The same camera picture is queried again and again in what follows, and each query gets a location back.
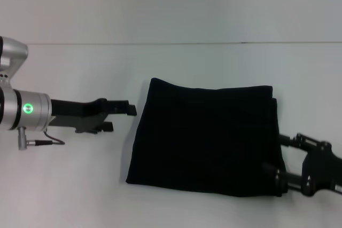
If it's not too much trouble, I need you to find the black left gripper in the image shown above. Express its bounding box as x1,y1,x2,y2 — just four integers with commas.
49,98,138,135

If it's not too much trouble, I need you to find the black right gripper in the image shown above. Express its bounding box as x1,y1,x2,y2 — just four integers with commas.
262,132,342,199

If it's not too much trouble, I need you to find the black shirt with FREE print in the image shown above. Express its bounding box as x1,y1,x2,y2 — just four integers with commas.
125,77,288,199

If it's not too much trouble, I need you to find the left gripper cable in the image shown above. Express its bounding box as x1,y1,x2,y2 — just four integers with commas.
17,126,66,151

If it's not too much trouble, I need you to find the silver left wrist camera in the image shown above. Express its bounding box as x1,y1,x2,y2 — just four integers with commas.
0,36,29,90

